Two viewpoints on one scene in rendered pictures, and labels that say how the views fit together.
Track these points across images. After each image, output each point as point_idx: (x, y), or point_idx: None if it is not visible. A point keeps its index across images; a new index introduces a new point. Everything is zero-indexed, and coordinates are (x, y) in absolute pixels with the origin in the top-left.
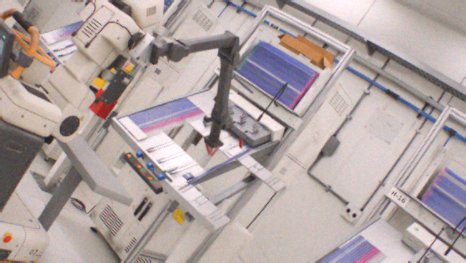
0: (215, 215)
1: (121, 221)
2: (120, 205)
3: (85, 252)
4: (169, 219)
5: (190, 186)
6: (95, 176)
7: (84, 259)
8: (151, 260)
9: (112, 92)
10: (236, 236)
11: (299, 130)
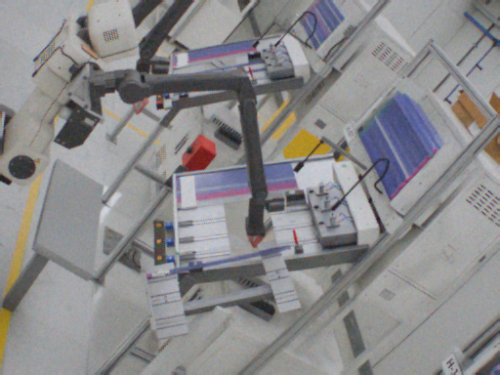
0: (175, 320)
1: None
2: None
3: (104, 338)
4: None
5: (172, 277)
6: (47, 233)
7: (94, 344)
8: None
9: (71, 134)
10: (312, 374)
11: (399, 235)
